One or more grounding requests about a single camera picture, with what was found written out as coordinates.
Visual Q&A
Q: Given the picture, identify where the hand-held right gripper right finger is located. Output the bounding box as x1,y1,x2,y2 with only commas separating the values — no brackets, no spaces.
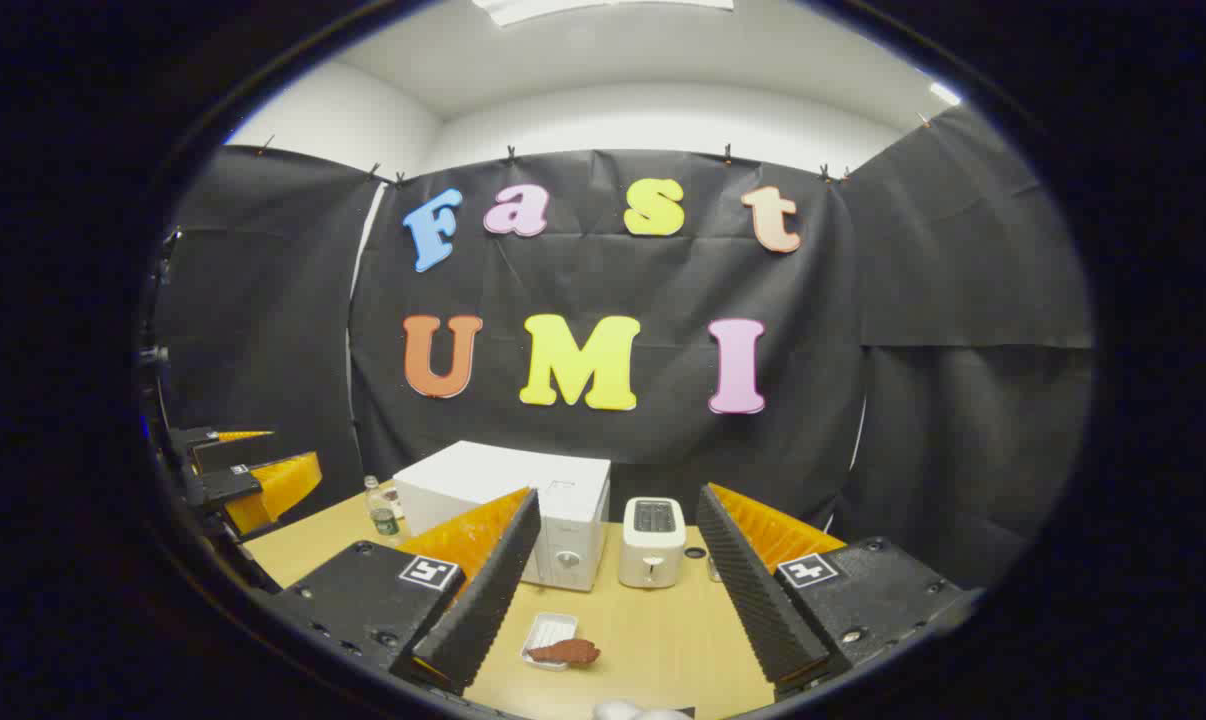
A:
695,483,984,701

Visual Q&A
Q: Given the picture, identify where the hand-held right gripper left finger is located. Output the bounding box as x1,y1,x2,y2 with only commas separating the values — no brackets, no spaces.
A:
261,487,543,696

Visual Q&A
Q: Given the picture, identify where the brown meat piece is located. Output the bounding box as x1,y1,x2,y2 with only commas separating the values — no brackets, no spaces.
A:
526,638,602,667

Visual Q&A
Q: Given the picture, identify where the white microwave oven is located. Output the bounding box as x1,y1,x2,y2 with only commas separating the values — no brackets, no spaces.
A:
393,440,612,593

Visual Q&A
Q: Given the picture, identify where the small white tray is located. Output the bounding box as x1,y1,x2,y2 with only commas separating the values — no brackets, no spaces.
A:
520,612,579,671

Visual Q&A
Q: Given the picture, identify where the green label plastic bottle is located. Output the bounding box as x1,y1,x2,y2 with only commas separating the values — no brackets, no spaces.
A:
366,476,402,539

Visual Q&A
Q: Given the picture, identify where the white toaster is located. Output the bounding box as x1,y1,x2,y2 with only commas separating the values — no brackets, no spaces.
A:
618,497,687,589

